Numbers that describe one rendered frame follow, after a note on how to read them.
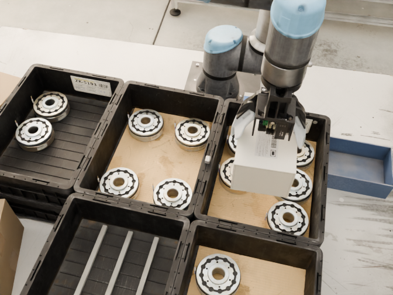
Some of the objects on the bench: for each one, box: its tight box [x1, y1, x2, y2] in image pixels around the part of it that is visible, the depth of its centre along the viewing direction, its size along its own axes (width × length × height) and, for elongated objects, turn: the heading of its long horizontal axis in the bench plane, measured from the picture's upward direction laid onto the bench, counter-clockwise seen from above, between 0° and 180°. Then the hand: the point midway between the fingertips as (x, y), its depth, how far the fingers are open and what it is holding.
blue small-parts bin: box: [327, 136, 393, 199], centre depth 131 cm, size 20×15×7 cm
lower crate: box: [0, 194, 62, 224], centre depth 129 cm, size 40×30×12 cm
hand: (266, 137), depth 89 cm, fingers closed on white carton, 14 cm apart
